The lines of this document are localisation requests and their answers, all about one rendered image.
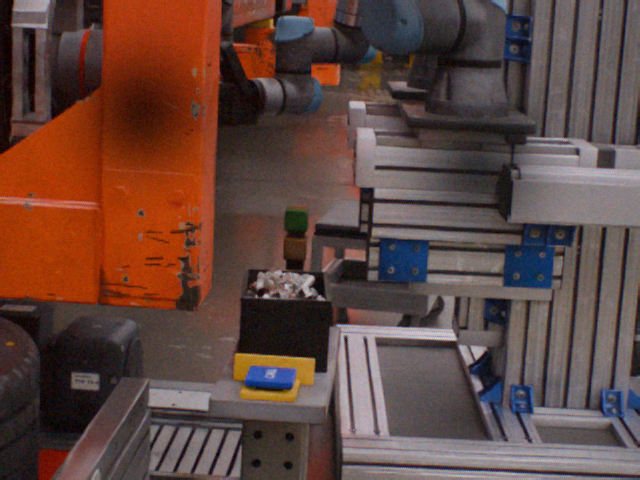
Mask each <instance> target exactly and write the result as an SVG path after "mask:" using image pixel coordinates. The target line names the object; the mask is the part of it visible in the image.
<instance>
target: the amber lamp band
mask: <svg viewBox="0 0 640 480"><path fill-rule="evenodd" d="M286 236H288V234H286V235H285V237H284V240H283V259H284V260H295V261H305V259H306V257H308V246H309V236H308V235H305V237H304V238H292V237H286Z"/></svg>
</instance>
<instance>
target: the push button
mask: <svg viewBox="0 0 640 480"><path fill-rule="evenodd" d="M296 374H297V370H296V369H294V368H278V367H262V366H251V367H250V369H249V372H247V374H246V377H245V379H244V386H245V387H256V389H259V390H275V391H283V389H288V390H292V389H293V386H294V381H295V378H296Z"/></svg>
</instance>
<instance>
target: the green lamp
mask: <svg viewBox="0 0 640 480"><path fill-rule="evenodd" d="M309 224H310V208H309V207H299V205H288V207H286V209H285V215H284V231H286V232H299V233H306V232H308V230H309Z"/></svg>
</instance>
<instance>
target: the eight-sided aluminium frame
mask: <svg viewBox="0 0 640 480"><path fill-rule="evenodd" d="M56 2H57V0H14V6H13V15H12V23H11V26H12V29H13V117H12V119H11V121H10V124H12V133H13V141H14V146H15V145H17V144H18V143H20V142H21V141H22V140H24V139H25V138H27V137H28V136H30V135H32V134H34V133H35V132H37V131H38V130H40V129H41V128H43V126H44V125H45V124H47V123H48V122H50V121H52V116H50V114H51V89H52V30H53V20H54V12H55V6H56ZM94 23H100V31H103V0H83V30H94ZM28 34H36V110H35V113H34V112H28Z"/></svg>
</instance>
